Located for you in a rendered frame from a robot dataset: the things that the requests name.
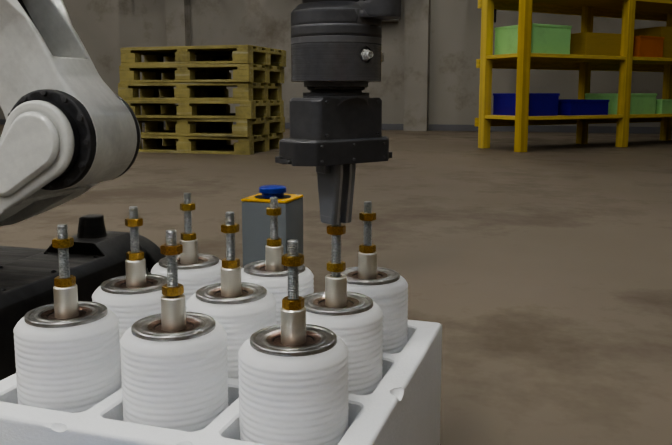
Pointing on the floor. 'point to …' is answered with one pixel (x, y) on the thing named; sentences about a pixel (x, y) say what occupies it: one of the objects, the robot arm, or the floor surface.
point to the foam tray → (411, 402)
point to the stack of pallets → (205, 97)
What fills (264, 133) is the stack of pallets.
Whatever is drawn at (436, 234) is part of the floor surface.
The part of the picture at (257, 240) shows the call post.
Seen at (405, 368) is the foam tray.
